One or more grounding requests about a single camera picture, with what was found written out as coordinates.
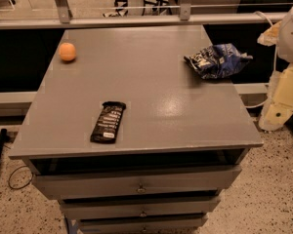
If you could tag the blue chip bag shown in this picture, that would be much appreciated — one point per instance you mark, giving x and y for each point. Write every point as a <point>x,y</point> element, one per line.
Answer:
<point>218,61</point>

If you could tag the grey drawer cabinet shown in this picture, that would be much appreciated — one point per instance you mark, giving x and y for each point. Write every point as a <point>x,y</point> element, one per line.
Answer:
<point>173,118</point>

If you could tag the black snack bar wrapper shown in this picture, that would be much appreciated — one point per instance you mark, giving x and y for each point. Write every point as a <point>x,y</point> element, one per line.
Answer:
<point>107,125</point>

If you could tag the top grey drawer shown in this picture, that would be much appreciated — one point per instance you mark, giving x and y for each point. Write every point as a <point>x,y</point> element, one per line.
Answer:
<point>140,182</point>

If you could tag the grey drawer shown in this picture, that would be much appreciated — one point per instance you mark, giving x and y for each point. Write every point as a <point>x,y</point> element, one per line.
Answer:
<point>140,182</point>
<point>141,208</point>
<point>141,224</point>

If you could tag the orange ball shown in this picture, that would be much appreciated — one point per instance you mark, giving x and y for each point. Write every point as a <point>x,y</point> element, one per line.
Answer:
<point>67,52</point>

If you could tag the middle grey drawer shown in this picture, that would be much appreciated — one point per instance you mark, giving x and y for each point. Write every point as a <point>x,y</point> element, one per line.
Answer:
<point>141,208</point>

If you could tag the bottom grey drawer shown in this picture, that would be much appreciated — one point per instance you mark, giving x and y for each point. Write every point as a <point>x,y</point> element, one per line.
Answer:
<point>141,224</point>

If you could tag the grey metal railing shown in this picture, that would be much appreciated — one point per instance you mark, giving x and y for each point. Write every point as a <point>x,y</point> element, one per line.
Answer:
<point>23,14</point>

